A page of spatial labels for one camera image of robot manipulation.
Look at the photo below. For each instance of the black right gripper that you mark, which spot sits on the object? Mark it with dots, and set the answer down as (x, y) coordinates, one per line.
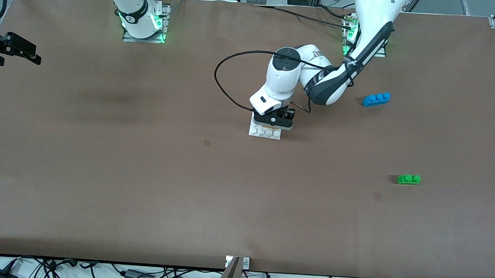
(1, 44)

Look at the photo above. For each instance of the white studded base plate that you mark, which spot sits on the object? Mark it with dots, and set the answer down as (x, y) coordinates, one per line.
(266, 133)

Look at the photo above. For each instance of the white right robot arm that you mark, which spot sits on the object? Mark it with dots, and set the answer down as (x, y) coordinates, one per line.
(134, 8)

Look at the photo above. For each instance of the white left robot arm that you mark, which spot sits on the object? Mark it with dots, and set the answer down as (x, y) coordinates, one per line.
(283, 78)

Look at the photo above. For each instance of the blue three-stud block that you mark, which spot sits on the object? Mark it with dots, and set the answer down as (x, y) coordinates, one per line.
(376, 99)

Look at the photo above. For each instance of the green two-stud block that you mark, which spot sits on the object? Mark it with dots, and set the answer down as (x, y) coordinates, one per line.
(408, 180)

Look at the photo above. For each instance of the thin aluminium strut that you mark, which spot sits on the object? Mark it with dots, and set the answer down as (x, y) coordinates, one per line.
(463, 6)

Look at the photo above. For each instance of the small metal bracket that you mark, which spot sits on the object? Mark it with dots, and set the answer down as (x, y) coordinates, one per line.
(246, 263)

